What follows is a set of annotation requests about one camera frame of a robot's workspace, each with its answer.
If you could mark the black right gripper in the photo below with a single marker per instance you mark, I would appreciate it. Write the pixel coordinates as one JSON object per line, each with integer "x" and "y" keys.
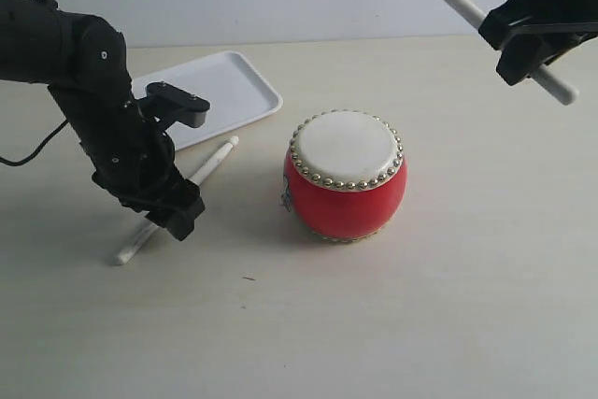
{"x": 532, "y": 33}

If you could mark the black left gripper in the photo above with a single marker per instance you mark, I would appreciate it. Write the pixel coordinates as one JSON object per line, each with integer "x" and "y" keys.
{"x": 134, "y": 160}

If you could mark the worn white wooden drumstick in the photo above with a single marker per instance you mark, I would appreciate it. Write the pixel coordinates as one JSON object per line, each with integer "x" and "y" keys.
{"x": 146, "y": 228}

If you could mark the red drum with studs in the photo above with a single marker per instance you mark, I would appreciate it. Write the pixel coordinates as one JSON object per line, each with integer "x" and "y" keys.
{"x": 344, "y": 174}

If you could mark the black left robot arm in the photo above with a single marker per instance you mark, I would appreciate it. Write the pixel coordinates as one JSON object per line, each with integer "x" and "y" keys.
{"x": 83, "y": 63}

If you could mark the white rectangular plastic tray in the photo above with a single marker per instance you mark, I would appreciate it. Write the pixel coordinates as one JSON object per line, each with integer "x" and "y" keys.
{"x": 238, "y": 94}

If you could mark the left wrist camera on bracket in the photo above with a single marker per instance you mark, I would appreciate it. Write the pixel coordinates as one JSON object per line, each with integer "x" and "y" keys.
{"x": 167, "y": 104}

